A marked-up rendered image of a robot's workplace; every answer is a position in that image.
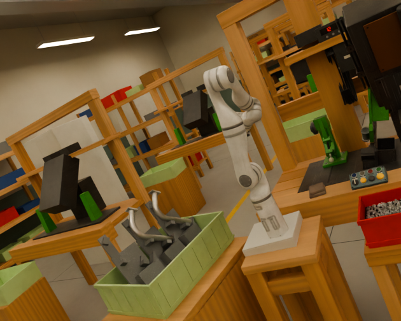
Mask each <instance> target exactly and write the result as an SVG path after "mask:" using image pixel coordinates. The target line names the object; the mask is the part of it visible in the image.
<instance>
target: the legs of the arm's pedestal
mask: <svg viewBox="0 0 401 321"><path fill-rule="evenodd" d="M301 268H302V270H303V271H301V272H297V273H291V272H290V269H289V268H284V269H277V270H273V271H266V272H262V273H255V274H251V275H246V276H247V278H248V281H249V283H250V285H251V287H252V289H253V291H254V293H255V295H256V297H257V299H258V302H259V304H260V306H261V308H262V310H263V312H264V315H265V317H266V319H267V321H290V319H289V317H288V315H287V313H286V310H285V308H284V306H283V303H282V302H281V300H280V297H279V295H281V296H282V298H283V300H284V302H285V304H286V307H287V308H288V311H289V313H290V315H291V318H292V320H293V321H312V319H311V317H310V314H309V312H308V310H307V308H306V306H305V303H304V301H303V299H302V296H301V295H300V292H306V291H311V290H312V293H313V295H314V298H315V300H316V302H317V304H318V307H319V309H320V311H321V314H322V315H323V318H324V320H325V321H363V320H362V317H361V315H360V312H359V310H358V307H357V305H356V303H355V300H354V298H353V295H352V293H351V291H350V288H349V286H348V283H347V281H346V278H345V276H344V273H343V272H342V269H341V266H340V264H339V261H338V259H337V257H336V254H335V252H334V249H333V247H332V244H331V242H330V240H329V238H328V235H327V232H326V230H325V228H324V226H323V231H322V237H321V246H320V256H319V262H317V263H313V264H306V265H302V266H301Z"/></svg>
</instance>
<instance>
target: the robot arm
mask: <svg viewBox="0 0 401 321"><path fill-rule="evenodd" d="M203 80H204V84H205V87H206V90H207V92H208V94H209V97H210V99H211V102H212V104H213V106H214V108H215V111H216V114H217V116H218V120H219V122H220V125H221V129H222V132H223V135H224V138H225V141H226V142H227V146H228V148H229V152H230V155H231V158H232V162H233V165H234V170H235V173H236V178H237V181H238V183H239V185H240V186H241V187H242V188H244V189H247V190H249V189H250V199H251V202H252V203H253V205H254V207H255V209H256V211H257V213H258V216H259V217H260V219H261V223H262V225H263V227H264V229H265V231H266V233H267V235H268V237H269V239H272V238H278V237H281V236H283V234H285V233H286V232H287V231H288V226H287V224H286V222H285V220H284V218H283V216H282V214H281V212H280V210H279V208H278V206H277V204H276V202H275V200H274V198H273V196H272V194H271V191H270V186H269V183H268V181H267V179H266V177H265V174H264V172H263V170H262V168H261V167H260V166H259V165H258V164H257V163H255V162H250V160H249V158H248V139H247V137H248V136H250V132H249V130H250V129H251V126H252V125H253V124H254V123H255V122H257V121H259V120H260V119H261V118H262V109H261V104H260V101H259V100H258V99H257V98H254V97H251V96H250V95H249V94H248V93H247V92H246V91H245V90H244V89H243V87H242V86H241V84H240V83H239V80H238V79H237V78H236V76H235V74H234V73H233V72H232V70H231V69H230V68H229V67H228V66H225V65H224V66H219V67H217V68H213V69H210V70H208V71H205V72H204V74H203ZM226 89H232V100H233V102H234V103H235V104H236V105H237V106H238V107H239V108H240V109H242V110H243V111H245V112H235V111H234V110H233V109H232V108H231V107H229V106H228V105H227V104H226V102H225V101H224V100H223V98H222V96H221V94H220V91H222V90H226Z"/></svg>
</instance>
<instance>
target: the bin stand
mask: <svg viewBox="0 0 401 321"><path fill-rule="evenodd" d="M365 244H366V239H365ZM364 256H365V258H366V260H367V263H368V265H369V267H371V268H372V271H373V273H374V276H375V278H376V281H377V284H378V286H379V289H380V291H381V293H382V296H383V299H384V301H385V303H386V306H387V309H388V311H389V314H390V317H391V319H392V321H401V274H400V271H399V269H398V266H397V264H400V263H401V244H399V245H391V246H383V247H378V248H369V246H366V245H364Z"/></svg>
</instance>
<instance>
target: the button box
mask: <svg viewBox="0 0 401 321"><path fill-rule="evenodd" d="M380 168H381V170H380V171H377V170H376V168H372V170H373V172H372V173H368V170H369V169H368V170H365V171H363V172H364V175H360V172H357V173H355V174H356V176H355V177H352V174H350V175H349V179H350V183H351V189H352V190H356V189H362V188H365V187H370V186H373V185H379V184H382V183H387V182H388V174H387V172H386V170H385V168H384V166H380ZM379 173H382V174H383V175H384V178H383V179H381V180H379V179H377V174H379ZM369 176H374V177H375V179H374V180H373V181H370V180H369ZM361 178H366V180H367V181H366V182H365V183H362V182H361V181H360V180H361ZM353 180H358V184H357V185H353V184H352V181H353Z"/></svg>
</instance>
